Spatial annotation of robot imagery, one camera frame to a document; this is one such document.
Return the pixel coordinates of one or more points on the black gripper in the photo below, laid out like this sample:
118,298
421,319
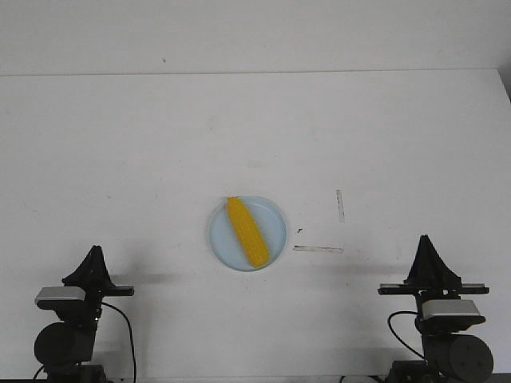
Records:
94,295
439,275

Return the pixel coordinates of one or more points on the light blue round plate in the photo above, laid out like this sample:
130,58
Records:
222,239

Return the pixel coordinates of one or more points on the yellow corn cob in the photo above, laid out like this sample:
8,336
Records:
247,232

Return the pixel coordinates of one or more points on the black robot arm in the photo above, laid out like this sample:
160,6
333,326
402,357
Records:
448,353
65,348

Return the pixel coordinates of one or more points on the vertical clear tape strip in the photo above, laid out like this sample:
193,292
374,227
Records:
340,206

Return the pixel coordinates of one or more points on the horizontal clear tape strip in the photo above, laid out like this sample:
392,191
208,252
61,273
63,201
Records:
329,250

